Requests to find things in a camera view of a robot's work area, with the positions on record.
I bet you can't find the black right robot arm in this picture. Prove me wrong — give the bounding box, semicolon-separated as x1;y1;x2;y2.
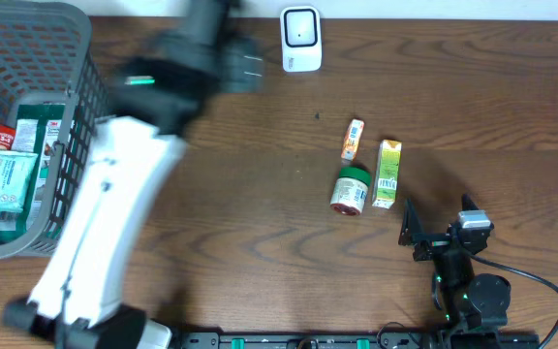
398;195;511;349

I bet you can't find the white jar green lid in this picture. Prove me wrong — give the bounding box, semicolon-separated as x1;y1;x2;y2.
329;166;371;216

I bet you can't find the mint green wipes pack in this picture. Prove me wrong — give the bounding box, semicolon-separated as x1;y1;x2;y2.
0;149;38;213

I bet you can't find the small orange box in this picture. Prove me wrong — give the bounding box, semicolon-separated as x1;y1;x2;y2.
341;118;365;161

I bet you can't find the green yellow juice carton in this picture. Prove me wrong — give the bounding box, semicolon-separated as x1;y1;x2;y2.
372;140;402;209

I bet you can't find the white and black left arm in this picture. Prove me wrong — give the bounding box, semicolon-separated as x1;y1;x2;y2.
2;0;262;348

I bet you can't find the dark grey plastic mesh basket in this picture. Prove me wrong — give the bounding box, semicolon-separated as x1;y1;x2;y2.
0;1;108;259

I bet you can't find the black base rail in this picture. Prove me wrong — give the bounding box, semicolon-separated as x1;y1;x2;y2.
170;331;540;349

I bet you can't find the white barcode scanner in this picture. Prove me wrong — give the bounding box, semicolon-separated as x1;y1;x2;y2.
279;6;323;73

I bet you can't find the green 3M package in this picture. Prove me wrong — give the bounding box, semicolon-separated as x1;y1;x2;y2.
0;104;65;244

